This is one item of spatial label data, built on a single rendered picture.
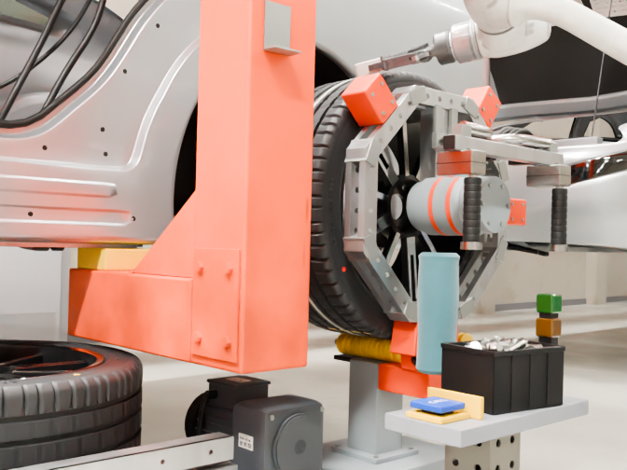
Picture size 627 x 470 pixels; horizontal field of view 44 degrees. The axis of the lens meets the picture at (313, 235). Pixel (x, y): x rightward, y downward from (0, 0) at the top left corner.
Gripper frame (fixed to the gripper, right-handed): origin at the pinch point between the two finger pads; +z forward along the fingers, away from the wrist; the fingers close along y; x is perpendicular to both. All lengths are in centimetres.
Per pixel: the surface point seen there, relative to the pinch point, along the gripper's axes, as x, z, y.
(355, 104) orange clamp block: -5.4, 0.0, -17.2
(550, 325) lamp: -57, -32, -30
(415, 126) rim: -19.4, -2.4, 17.5
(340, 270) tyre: -38.7, 9.8, -29.1
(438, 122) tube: -16.2, -12.9, -1.5
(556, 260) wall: -381, 72, 805
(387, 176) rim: -25.6, 1.1, -5.4
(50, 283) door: -106, 322, 214
